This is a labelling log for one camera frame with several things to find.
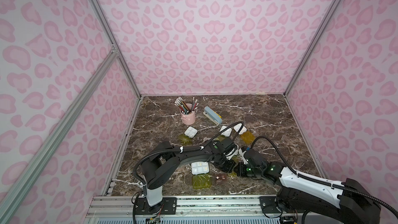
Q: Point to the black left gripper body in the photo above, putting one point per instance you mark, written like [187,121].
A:
[224,161]

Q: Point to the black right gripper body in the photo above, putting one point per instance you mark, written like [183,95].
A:
[241,168]

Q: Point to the small dark red pillbox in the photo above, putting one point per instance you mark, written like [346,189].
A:
[221,178]

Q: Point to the white pillbox green lid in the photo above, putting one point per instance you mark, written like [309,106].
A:
[225,133]
[201,177]
[187,137]

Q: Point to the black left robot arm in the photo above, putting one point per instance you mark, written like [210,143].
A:
[156,168]

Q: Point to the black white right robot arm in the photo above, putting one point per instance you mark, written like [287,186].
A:
[347,202]

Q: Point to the white pillbox green lid front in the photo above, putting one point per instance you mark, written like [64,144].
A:
[201,177]

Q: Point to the white pillbox green lid back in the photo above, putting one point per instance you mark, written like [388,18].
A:
[225,133]

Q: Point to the white pillbox yellow lid far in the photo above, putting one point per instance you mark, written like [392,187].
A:
[244,134]

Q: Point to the blue grey stapler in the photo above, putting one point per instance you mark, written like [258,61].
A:
[212,115]

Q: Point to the pink pencil cup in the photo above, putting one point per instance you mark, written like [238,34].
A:
[188,119]

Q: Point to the coloured pencils bundle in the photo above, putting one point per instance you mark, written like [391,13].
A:
[186,107]

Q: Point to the aluminium front rail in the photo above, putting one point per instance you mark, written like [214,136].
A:
[228,209]

